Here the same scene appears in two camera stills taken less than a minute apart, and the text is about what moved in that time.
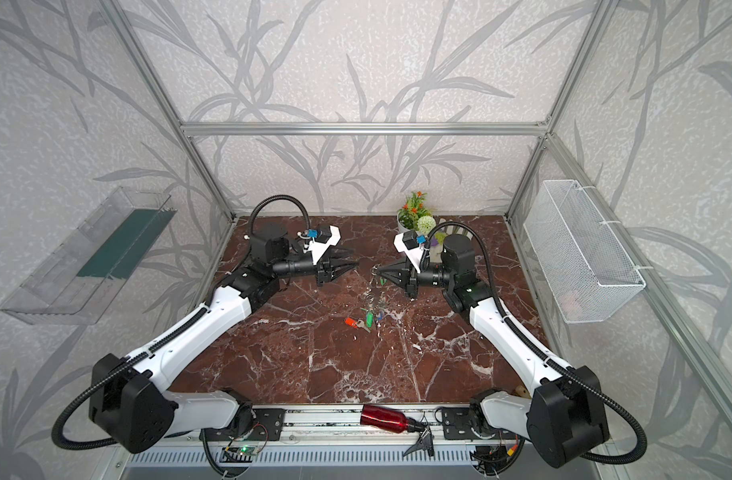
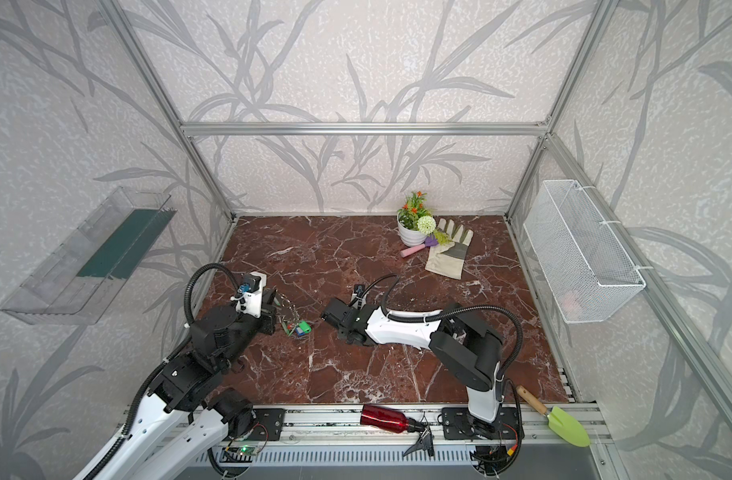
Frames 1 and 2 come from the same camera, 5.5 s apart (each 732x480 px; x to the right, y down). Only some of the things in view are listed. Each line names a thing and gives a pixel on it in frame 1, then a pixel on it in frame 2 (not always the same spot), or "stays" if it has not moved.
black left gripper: (324, 267) → (269, 315)
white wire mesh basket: (588, 274) stays
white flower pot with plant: (414, 216) stays
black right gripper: (409, 279) → (339, 315)
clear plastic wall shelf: (73, 286) stays
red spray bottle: (386, 419) stays
